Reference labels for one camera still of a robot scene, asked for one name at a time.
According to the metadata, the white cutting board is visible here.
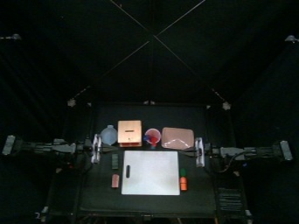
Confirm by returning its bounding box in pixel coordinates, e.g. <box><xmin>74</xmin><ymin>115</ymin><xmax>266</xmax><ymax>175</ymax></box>
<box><xmin>121</xmin><ymin>150</ymin><xmax>182</xmax><ymax>196</ymax></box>

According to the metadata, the translucent plastic jug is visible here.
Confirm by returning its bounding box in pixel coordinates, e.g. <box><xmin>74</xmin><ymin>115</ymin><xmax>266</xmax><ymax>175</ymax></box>
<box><xmin>99</xmin><ymin>124</ymin><xmax>118</xmax><ymax>146</ymax></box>

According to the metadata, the red toy piece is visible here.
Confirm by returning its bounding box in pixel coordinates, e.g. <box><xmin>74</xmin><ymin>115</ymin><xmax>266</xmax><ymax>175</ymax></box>
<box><xmin>150</xmin><ymin>135</ymin><xmax>161</xmax><ymax>148</ymax></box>

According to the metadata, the pink plastic cup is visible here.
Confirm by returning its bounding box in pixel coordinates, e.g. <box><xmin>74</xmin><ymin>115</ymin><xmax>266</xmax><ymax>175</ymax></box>
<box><xmin>145</xmin><ymin>128</ymin><xmax>163</xmax><ymax>148</ymax></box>

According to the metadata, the light wooden box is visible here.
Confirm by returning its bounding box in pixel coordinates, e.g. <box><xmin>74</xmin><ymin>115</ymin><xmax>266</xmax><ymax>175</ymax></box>
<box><xmin>116</xmin><ymin>119</ymin><xmax>145</xmax><ymax>148</ymax></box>

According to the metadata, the white printed label sticker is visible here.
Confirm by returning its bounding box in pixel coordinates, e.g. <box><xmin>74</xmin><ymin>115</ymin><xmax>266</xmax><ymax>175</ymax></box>
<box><xmin>218</xmin><ymin>187</ymin><xmax>245</xmax><ymax>213</ymax></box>

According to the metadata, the thin diagonal frame cord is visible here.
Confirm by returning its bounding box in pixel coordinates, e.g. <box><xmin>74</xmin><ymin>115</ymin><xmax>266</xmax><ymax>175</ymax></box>
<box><xmin>70</xmin><ymin>0</ymin><xmax>207</xmax><ymax>101</ymax></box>
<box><xmin>107</xmin><ymin>0</ymin><xmax>229</xmax><ymax>103</ymax></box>

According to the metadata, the pink translucent square container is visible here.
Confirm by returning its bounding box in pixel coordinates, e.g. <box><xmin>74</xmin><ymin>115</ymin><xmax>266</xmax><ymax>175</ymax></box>
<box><xmin>161</xmin><ymin>126</ymin><xmax>195</xmax><ymax>151</ymax></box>

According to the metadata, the orange toy carrot green top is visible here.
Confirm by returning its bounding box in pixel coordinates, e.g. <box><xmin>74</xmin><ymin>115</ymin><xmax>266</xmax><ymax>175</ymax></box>
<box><xmin>179</xmin><ymin>168</ymin><xmax>189</xmax><ymax>192</ymax></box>

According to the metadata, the pink rectangular toy block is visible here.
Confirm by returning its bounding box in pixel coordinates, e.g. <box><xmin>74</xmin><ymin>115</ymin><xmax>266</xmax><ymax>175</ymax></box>
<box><xmin>111</xmin><ymin>173</ymin><xmax>121</xmax><ymax>189</ymax></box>

